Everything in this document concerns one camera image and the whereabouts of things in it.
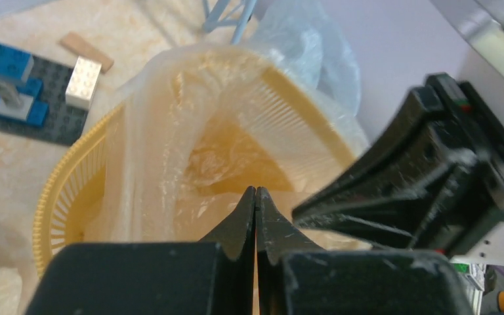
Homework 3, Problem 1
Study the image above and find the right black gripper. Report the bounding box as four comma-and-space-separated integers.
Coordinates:
292, 73, 504, 257

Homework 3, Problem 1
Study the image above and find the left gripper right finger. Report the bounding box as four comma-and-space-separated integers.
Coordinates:
255, 187, 473, 314

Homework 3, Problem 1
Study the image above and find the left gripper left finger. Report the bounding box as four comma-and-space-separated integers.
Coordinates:
27, 187, 256, 314

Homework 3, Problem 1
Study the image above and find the yellow plastic trash bin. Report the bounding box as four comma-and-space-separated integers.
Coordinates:
32, 65, 360, 279

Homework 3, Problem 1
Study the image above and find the clear plastic trash bag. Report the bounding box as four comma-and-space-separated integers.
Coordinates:
83, 45, 369, 242

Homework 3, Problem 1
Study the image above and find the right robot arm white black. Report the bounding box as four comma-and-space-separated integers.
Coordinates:
292, 1, 504, 266

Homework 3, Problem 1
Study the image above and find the light blue tripod stand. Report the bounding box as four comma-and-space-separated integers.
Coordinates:
201, 0, 257, 44

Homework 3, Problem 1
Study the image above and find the wooden block rear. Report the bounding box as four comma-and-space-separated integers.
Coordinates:
59, 31, 114, 74

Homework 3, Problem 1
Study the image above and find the toy brick model on plate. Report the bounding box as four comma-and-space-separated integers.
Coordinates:
0, 43, 102, 146

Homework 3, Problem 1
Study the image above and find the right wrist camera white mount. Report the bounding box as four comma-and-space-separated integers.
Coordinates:
450, 221, 504, 315

